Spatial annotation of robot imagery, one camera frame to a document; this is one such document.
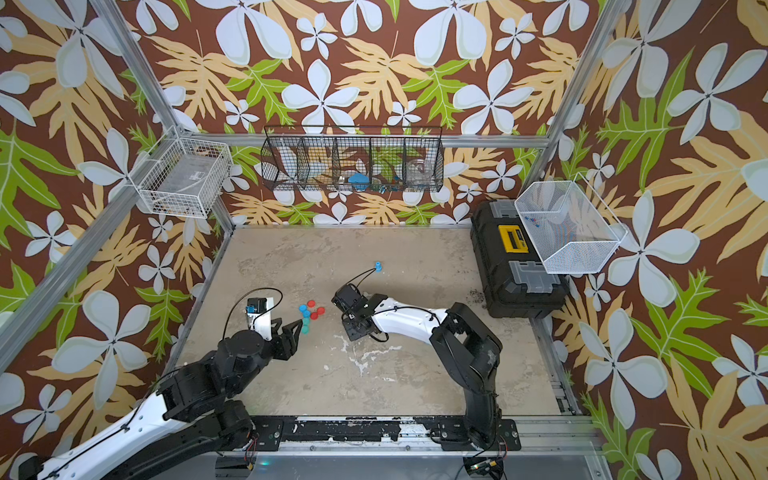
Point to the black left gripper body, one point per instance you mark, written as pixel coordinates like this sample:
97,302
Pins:
283,346

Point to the white mesh basket right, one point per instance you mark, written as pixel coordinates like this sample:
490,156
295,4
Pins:
571,227

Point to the black toolbox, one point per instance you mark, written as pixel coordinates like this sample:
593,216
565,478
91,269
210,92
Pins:
515,283

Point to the white wire basket left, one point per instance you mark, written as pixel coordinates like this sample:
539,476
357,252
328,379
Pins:
182,175

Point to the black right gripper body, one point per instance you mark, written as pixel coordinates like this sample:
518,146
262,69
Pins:
350,326

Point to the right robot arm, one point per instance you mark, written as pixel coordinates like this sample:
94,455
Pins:
468,349

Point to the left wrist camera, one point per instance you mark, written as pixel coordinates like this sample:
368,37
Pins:
256,306

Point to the black wire basket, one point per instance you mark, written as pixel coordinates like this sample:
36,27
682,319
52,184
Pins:
355,159

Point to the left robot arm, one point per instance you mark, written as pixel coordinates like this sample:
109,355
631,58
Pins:
194,410

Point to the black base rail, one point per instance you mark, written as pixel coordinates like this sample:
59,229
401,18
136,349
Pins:
445,432

